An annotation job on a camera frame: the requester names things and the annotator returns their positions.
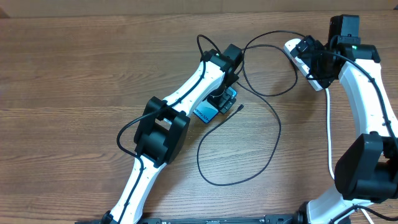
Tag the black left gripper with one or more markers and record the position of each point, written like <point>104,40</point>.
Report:
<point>222,102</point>

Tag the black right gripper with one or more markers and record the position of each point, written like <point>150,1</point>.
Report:
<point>325,79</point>

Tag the blue smartphone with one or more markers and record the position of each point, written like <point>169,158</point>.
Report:
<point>204,112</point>

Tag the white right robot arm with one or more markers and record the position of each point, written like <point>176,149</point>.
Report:
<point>367,172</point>

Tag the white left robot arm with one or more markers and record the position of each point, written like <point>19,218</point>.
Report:
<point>162,130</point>

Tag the white power strip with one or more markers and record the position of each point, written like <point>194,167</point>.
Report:
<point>302,67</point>

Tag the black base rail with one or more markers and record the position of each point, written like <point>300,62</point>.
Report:
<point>267,219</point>

